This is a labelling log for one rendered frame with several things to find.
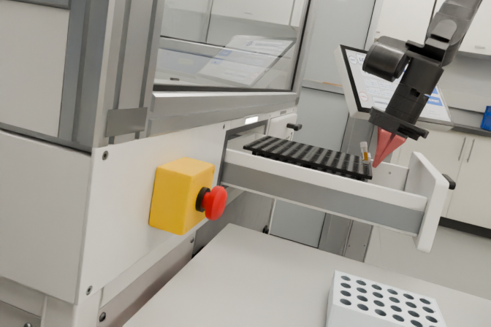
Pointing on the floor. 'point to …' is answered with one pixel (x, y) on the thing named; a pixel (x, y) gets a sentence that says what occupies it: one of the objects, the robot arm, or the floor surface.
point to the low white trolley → (278, 287)
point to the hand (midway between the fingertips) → (375, 163)
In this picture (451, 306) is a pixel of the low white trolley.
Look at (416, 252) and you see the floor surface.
